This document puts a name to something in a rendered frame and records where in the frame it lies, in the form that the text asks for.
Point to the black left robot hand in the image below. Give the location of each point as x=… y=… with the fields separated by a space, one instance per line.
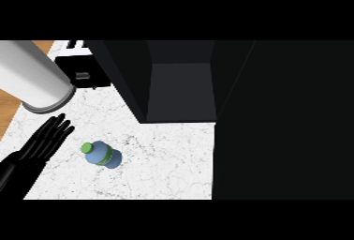
x=42 y=142

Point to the dark grey open cabinet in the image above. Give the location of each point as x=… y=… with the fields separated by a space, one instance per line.
x=181 y=90

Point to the dark grey cabinet door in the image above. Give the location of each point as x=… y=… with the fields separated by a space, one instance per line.
x=285 y=125

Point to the blue bottle with green cap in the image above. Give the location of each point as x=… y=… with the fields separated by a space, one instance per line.
x=100 y=155

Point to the white cylinder with grey rim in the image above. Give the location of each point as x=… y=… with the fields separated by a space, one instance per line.
x=30 y=75

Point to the black toaster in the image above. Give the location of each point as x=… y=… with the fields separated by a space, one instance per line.
x=83 y=73

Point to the white black-striped appliance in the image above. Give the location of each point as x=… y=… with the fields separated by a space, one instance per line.
x=79 y=47

